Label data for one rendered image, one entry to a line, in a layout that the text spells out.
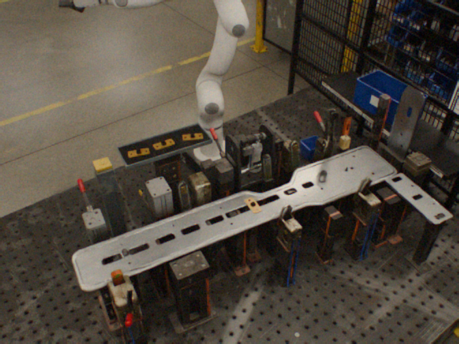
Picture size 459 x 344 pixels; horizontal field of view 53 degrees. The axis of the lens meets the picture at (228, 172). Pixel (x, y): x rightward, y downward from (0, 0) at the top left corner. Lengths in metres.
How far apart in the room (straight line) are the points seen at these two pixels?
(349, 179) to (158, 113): 2.47
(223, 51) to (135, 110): 2.30
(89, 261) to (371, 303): 1.11
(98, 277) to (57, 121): 2.74
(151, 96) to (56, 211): 2.25
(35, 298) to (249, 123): 1.51
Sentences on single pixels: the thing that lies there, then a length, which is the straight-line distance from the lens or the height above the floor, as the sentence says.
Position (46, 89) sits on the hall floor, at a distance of 4.79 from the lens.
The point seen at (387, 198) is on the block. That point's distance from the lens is 2.01.
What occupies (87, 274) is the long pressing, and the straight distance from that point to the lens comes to 1.70.
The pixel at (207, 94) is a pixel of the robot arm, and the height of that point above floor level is 1.21.
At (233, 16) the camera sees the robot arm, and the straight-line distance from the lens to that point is 1.90.
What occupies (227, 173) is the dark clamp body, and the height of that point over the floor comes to 1.06.
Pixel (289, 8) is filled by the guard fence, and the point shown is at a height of 0.60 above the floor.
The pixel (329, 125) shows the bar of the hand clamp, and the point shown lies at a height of 1.15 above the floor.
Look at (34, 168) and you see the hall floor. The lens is 3.83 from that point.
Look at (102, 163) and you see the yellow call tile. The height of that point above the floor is 1.16.
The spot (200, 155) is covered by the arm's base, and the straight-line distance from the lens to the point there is 2.38.
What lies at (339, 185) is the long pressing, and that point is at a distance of 1.98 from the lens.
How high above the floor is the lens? 2.32
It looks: 42 degrees down
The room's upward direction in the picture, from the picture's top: straight up
